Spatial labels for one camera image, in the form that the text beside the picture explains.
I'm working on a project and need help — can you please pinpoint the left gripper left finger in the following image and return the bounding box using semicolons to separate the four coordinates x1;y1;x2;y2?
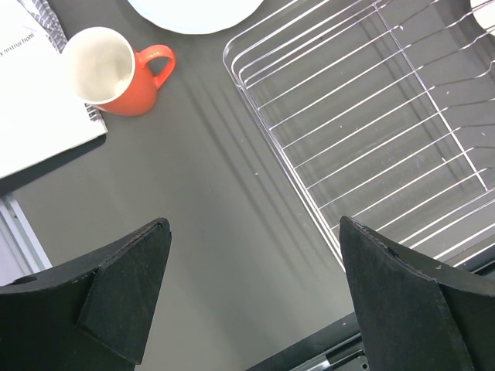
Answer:
1;217;172;370

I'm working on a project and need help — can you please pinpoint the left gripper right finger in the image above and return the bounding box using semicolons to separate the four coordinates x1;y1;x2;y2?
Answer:
340;216;494;370

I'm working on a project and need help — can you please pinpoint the orange mug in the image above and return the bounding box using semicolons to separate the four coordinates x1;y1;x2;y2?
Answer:
61;26;176;117

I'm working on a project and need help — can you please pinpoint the orange and white bowl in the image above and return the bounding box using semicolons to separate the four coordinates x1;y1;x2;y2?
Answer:
469;0;495;36

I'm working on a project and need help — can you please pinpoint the white blue-rimmed plate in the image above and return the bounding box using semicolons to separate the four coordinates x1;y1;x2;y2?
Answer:
128;0;263;35

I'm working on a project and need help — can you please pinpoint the white paper booklet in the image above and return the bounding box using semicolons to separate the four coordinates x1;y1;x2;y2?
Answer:
1;1;108;178

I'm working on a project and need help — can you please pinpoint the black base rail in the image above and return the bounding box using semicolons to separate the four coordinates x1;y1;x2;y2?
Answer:
251;245;494;370

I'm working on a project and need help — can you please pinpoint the wire dish rack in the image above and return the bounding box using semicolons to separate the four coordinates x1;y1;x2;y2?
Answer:
223;1;494;263

